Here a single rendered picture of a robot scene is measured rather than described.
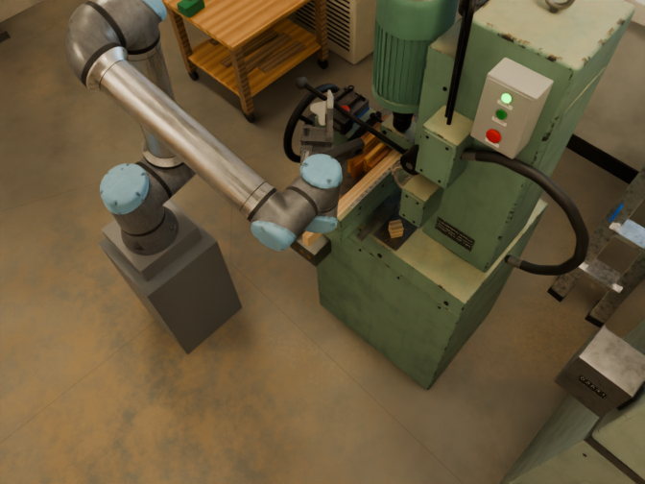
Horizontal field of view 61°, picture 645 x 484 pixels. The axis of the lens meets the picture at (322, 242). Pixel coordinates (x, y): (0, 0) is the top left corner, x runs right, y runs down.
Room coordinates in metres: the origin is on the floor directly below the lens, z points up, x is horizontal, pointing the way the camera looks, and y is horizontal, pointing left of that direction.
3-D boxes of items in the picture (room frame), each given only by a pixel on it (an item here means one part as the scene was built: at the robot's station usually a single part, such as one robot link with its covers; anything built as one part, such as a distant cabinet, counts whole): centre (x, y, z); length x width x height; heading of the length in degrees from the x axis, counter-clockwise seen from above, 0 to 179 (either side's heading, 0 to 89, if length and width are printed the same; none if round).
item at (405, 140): (1.04, -0.25, 0.99); 0.14 x 0.07 x 0.09; 45
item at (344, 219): (1.02, -0.26, 0.93); 0.60 x 0.02 x 0.06; 135
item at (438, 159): (0.79, -0.28, 1.23); 0.09 x 0.08 x 0.15; 45
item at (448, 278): (0.97, -0.33, 0.76); 0.57 x 0.45 x 0.09; 45
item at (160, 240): (1.04, 0.58, 0.67); 0.19 x 0.19 x 0.10
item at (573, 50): (0.85, -0.45, 1.16); 0.22 x 0.22 x 0.72; 45
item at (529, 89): (0.73, -0.37, 1.40); 0.10 x 0.06 x 0.16; 45
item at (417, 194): (0.81, -0.26, 1.02); 0.09 x 0.07 x 0.12; 135
